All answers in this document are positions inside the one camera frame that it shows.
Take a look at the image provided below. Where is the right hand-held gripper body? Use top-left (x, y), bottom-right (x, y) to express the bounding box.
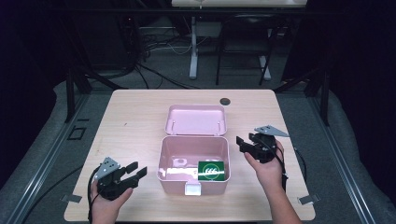
top-left (247, 124), bottom-right (290, 164)

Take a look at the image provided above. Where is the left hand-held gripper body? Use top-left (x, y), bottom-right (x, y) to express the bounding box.
top-left (93, 157), bottom-right (138, 201)

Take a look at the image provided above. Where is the green packet with white circle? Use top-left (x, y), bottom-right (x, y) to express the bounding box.
top-left (197, 161), bottom-right (226, 182)

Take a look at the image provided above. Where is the pink storage box with lid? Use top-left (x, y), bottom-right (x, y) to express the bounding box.
top-left (156, 104), bottom-right (232, 197)

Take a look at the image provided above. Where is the person's left hand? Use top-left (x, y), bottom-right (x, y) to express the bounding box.
top-left (90, 186), bottom-right (134, 224)

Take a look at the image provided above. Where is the person's right hand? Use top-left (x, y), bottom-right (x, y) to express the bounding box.
top-left (243, 139), bottom-right (288, 194)

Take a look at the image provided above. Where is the white desk leg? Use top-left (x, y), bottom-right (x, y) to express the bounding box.
top-left (189, 16), bottom-right (200, 80)
top-left (259, 29), bottom-right (272, 81)

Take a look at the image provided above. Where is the black metal stand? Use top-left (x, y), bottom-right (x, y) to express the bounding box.
top-left (64, 66), bottom-right (93, 123)
top-left (319, 68), bottom-right (331, 127)

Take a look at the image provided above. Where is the black chair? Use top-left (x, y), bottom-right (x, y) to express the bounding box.
top-left (215, 12), bottom-right (273, 87)

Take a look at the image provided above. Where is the dark curtain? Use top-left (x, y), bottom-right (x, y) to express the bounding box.
top-left (288, 0), bottom-right (396, 200)
top-left (0, 0), bottom-right (68, 190)

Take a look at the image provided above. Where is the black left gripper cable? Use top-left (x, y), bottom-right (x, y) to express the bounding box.
top-left (87, 167), bottom-right (105, 224)

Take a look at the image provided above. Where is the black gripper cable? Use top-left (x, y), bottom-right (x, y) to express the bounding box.
top-left (87, 167), bottom-right (105, 224)
top-left (259, 136), bottom-right (290, 192)

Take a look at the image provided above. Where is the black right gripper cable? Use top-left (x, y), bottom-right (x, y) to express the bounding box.
top-left (259, 136), bottom-right (290, 192)

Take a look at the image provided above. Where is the grey metal table bracket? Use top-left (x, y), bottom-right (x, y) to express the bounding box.
top-left (61, 193), bottom-right (83, 204)
top-left (297, 193), bottom-right (321, 205)

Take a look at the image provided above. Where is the thin black cable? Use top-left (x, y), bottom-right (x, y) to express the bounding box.
top-left (293, 147), bottom-right (308, 183)

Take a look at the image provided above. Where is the aluminium floor rail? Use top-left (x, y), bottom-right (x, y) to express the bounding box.
top-left (6, 92), bottom-right (91, 224)
top-left (307, 95), bottom-right (378, 224)

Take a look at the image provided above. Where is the long black floor cable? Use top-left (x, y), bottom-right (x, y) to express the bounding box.
top-left (135, 62), bottom-right (201, 91)

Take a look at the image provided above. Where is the white floor cable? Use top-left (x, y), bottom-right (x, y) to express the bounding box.
top-left (148, 36), bottom-right (209, 56)

